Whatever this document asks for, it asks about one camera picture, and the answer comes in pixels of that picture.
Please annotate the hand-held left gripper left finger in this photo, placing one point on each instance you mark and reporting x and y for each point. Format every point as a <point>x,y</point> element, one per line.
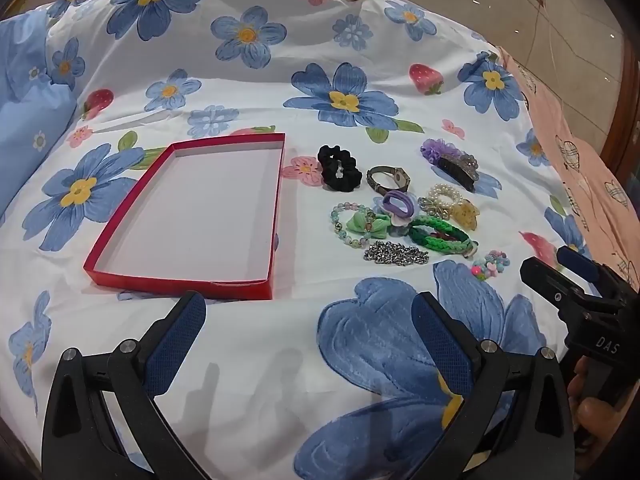
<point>175,340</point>

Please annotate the yellow flower claw clip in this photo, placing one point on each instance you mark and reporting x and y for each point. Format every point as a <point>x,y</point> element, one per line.
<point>465,215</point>

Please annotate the silver bow hair clip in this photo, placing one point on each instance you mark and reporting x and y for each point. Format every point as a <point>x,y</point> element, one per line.
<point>434,206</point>

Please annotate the white blue floral bedsheet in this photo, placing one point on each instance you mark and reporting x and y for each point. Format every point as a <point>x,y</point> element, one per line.
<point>250,110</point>

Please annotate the red shallow cardboard box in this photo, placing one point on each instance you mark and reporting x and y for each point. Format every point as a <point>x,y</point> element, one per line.
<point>200,210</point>

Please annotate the grey wrist watch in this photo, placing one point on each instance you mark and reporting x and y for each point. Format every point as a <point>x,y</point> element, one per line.
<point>400,176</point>

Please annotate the person's right hand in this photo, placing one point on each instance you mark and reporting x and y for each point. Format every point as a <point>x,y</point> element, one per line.
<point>582,410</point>

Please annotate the pink snap hair clip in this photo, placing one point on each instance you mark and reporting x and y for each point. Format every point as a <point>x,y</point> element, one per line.
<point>439,235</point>

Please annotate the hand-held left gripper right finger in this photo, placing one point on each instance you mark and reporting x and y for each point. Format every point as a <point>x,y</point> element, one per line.
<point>440,345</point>

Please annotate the pink printed sheet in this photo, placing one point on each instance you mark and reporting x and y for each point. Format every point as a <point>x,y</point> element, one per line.
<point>560,125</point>

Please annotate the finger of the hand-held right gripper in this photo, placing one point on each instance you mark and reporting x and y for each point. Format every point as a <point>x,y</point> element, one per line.
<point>577,262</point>
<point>545,280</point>

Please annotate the green fabric bow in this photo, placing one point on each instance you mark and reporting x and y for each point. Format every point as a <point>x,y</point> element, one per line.
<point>365,225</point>

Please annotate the wooden bed frame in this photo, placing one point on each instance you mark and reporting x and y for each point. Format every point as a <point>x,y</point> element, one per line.
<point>631,110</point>

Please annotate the black fabric scrunchie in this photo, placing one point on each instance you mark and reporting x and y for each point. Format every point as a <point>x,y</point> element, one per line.
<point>327,157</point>

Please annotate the light blue floral pillow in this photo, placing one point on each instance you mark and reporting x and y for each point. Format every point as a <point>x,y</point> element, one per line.
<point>30,135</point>

